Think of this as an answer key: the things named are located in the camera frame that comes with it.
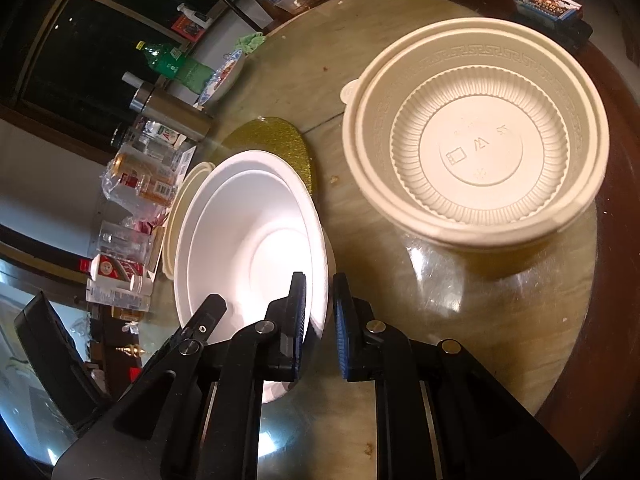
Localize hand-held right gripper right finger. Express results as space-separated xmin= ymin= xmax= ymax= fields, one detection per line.
xmin=333 ymin=272 xmax=581 ymax=480

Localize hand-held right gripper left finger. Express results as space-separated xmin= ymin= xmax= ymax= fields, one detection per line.
xmin=52 ymin=272 xmax=307 ymax=480

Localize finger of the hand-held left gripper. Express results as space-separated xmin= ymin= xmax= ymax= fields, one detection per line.
xmin=172 ymin=294 xmax=227 ymax=346
xmin=14 ymin=292 xmax=112 ymax=428

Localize small white foam bowl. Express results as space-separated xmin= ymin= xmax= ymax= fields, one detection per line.
xmin=189 ymin=169 xmax=323 ymax=356

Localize beige ribbed plastic bowl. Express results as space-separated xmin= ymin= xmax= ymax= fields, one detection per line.
xmin=161 ymin=160 xmax=216 ymax=281
xmin=341 ymin=17 xmax=608 ymax=256

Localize white lotion tube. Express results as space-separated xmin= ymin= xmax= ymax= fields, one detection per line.
xmin=86 ymin=277 xmax=153 ymax=311

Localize white red liquor bottle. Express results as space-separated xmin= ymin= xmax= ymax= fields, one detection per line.
xmin=80 ymin=254 xmax=146 ymax=281

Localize golden beverage can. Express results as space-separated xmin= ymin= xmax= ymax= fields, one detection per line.
xmin=111 ymin=152 xmax=151 ymax=181
xmin=135 ymin=175 xmax=176 ymax=206

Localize bagged liquor bottles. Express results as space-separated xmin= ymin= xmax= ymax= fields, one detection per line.
xmin=100 ymin=150 xmax=178 ymax=226

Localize white printed paper sheet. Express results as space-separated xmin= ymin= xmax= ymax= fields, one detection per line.
xmin=172 ymin=145 xmax=199 ymax=181

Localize small labelled drink bottle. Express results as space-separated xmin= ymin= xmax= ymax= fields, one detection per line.
xmin=142 ymin=120 xmax=183 ymax=148

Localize round gold glitter mat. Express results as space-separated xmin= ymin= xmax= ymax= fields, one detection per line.
xmin=220 ymin=116 xmax=318 ymax=201

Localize stainless steel thermos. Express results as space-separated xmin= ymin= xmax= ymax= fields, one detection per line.
xmin=129 ymin=82 xmax=213 ymax=141

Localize blue white plate with food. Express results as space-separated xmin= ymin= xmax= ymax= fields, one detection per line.
xmin=194 ymin=50 xmax=247 ymax=108

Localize green plastic soda bottle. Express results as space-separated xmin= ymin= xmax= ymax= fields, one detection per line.
xmin=135 ymin=40 xmax=216 ymax=92

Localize green cloth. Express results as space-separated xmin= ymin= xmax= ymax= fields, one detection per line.
xmin=235 ymin=32 xmax=266 ymax=54

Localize red printed box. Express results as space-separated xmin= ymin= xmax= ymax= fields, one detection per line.
xmin=171 ymin=14 xmax=206 ymax=41

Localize white spray bottle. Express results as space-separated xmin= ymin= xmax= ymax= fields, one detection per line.
xmin=177 ymin=2 xmax=213 ymax=26

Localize dark barred window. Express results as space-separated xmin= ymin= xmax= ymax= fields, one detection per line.
xmin=0 ymin=0 xmax=251 ymax=136

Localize playing card box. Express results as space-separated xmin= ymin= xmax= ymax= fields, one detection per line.
xmin=515 ymin=0 xmax=585 ymax=23

